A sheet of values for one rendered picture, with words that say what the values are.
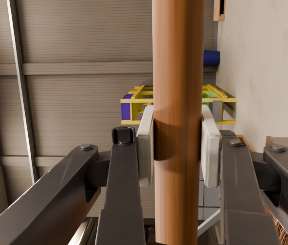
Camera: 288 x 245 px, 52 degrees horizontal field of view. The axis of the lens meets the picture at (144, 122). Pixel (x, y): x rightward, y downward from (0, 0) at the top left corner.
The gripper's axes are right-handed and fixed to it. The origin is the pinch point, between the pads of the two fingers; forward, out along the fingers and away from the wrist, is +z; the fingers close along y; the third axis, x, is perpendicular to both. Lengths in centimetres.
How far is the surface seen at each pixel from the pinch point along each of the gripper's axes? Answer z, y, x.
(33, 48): 767, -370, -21
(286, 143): 156, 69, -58
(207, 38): 770, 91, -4
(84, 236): 129, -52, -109
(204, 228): 85, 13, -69
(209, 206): 371, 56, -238
